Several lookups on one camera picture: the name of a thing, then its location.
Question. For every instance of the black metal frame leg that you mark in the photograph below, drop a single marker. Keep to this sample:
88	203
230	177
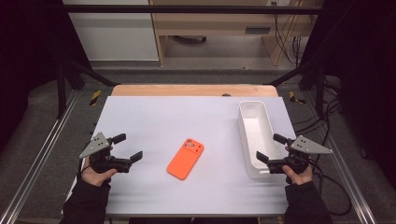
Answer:
60	93
320	90

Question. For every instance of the light wooden desk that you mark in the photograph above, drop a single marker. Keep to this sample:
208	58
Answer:
214	21

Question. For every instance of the person's left hand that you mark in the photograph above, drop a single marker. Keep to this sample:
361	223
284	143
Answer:
95	179

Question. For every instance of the light wooden table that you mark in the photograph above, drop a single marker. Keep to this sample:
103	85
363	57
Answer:
174	90

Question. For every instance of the person's right hand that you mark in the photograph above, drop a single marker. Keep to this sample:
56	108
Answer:
300	178

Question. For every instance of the white cabinet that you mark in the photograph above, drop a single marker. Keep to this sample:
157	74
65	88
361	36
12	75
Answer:
115	37

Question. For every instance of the white oblong plastic bin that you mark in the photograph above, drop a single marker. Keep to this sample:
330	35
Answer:
257	127

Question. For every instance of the white board table cover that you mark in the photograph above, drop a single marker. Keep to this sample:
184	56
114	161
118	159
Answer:
162	124

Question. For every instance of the dark curtain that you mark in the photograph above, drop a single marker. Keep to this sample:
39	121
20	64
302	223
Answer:
367	62
28	46

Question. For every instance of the yellow black tape strip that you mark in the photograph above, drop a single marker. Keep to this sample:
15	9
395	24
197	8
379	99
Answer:
95	97
293	97

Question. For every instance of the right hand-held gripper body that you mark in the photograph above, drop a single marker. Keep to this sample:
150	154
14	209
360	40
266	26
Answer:
306	146

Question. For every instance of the black horizontal frame bar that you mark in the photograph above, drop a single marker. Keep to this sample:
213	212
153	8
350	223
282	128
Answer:
186	9

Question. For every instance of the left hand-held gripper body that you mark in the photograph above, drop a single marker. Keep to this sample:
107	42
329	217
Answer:
95	145

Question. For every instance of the aluminium floor rail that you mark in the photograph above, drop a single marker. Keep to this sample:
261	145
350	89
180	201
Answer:
40	155
348	174

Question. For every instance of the orange phone case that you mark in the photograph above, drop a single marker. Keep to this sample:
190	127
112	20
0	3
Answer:
185	160

